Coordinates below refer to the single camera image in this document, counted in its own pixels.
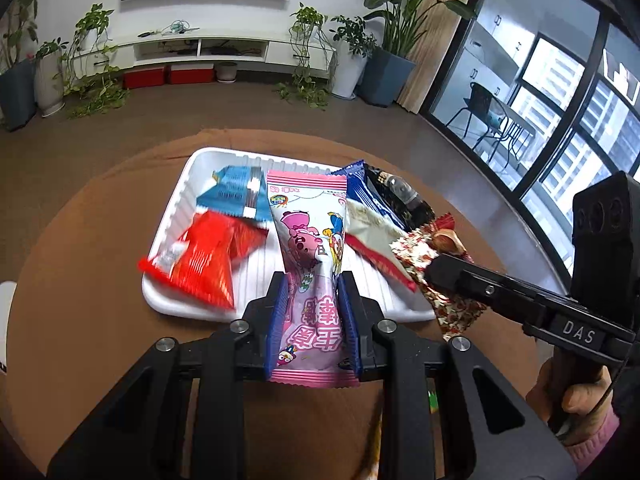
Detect white long snack packet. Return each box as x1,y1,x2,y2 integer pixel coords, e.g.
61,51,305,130
344,199,420,294

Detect white balcony cabinets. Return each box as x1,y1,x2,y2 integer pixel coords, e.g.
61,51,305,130
462,9,542,107

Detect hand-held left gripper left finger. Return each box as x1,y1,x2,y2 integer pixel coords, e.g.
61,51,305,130
47,270,291,480

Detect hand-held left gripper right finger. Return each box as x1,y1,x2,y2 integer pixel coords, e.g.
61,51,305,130
339,271,577,480

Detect person's right forearm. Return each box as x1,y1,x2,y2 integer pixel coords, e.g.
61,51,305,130
564,404,624,477

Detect beige curtain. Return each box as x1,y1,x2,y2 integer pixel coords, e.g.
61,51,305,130
396,0,495,114

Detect dark blue snack packet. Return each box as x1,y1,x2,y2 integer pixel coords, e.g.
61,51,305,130
329,159,407,229

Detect white plastic tray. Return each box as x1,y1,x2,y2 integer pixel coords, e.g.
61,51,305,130
141,146,437,324

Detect bushy plant in white pot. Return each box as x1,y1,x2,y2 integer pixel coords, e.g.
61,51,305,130
328,14,377,101

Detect person's right hand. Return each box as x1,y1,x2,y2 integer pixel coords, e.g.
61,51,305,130
525,357,617,445

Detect trailing ivy plant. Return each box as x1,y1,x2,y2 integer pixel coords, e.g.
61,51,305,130
64,3,132,119

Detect small plant in white pot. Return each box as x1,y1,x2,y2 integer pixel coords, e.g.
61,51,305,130
33,39,69,118

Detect pink cartoon snack packet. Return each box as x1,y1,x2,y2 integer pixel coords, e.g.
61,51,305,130
264,169,362,389

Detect black framed glass door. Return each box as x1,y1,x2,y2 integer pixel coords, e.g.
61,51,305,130
419,0,640,283

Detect black silver snack packet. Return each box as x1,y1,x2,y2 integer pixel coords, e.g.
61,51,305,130
362,162,437,234

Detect red floral snack packet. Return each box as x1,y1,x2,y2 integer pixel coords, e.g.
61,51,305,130
389,212,489,344

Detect tangled cable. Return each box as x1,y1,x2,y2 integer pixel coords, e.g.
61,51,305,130
160,19,202,37

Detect balcony side table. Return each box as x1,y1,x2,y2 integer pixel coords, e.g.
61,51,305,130
491,101,540,172

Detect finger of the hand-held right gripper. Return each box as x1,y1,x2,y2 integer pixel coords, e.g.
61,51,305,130
423,252,556,332

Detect white television cabinet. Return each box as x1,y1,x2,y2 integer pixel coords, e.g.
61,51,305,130
70,29,337,80

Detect black balcony chair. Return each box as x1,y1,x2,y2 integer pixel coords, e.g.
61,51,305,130
444,82,507,162

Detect large red snack packet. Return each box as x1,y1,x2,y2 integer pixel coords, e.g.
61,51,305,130
138,211,269,310

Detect large-leaf plant in blue pot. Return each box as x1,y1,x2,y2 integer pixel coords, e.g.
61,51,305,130
355,0,482,109

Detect tall plant in grey-blue pot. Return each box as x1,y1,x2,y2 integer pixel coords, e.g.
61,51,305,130
0,0,40,132

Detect trailing vine plant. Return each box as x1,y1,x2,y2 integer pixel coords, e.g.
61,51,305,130
274,2,338,112

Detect light blue snack packet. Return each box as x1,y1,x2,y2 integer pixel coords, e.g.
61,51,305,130
195,164,274,224

